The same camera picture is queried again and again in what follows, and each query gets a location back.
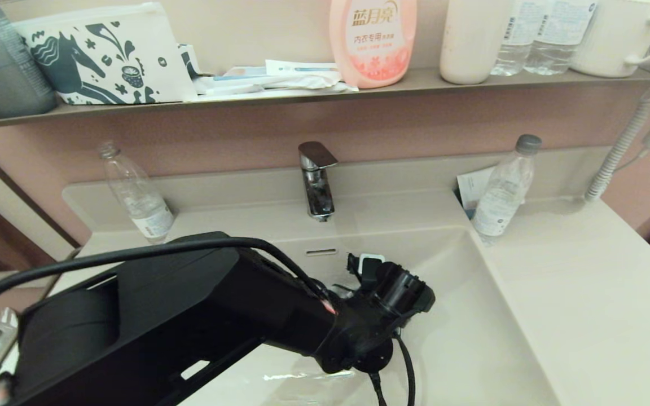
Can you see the white blue toothbrush packet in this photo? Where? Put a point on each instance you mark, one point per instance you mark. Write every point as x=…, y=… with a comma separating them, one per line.
x=302, y=67

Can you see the chrome sink faucet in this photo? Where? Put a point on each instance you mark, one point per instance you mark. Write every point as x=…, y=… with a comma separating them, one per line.
x=319, y=186

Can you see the clear uncapped plastic bottle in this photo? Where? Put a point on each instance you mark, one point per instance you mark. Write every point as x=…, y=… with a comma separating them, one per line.
x=144, y=208

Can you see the white ceramic sink vanity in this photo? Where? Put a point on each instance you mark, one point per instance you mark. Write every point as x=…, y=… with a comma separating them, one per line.
x=500, y=338

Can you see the white paper card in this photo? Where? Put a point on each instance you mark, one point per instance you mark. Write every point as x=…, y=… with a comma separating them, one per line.
x=471, y=187

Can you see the white pouch with horse print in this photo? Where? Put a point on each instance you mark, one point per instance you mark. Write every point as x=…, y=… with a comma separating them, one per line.
x=105, y=56

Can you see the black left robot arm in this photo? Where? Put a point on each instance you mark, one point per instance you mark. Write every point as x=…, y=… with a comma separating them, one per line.
x=161, y=327

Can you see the white ribbed mug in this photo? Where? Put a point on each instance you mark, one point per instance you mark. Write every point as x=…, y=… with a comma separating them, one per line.
x=615, y=39

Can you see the grey cylindrical bottle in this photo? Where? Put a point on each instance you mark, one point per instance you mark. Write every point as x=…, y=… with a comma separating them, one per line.
x=0, y=73

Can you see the pink laundry detergent bottle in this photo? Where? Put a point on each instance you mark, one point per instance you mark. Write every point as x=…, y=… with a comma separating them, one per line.
x=373, y=51

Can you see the clear bottle with grey cap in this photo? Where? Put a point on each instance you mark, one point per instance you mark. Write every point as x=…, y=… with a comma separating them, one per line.
x=501, y=197

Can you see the clear labelled water bottle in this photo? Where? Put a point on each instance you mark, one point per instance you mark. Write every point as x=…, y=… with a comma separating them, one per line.
x=514, y=39
x=556, y=39

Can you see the small white patterned box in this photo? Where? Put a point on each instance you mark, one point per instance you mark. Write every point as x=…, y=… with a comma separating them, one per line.
x=190, y=59

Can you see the cream tumbler cup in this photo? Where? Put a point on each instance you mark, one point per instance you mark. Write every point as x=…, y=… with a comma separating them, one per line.
x=471, y=45

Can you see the grey wall shelf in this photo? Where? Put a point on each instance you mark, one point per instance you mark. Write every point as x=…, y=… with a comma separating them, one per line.
x=471, y=83

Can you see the crumpled white plastic packet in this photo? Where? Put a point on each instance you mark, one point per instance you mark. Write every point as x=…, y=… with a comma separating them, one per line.
x=280, y=84

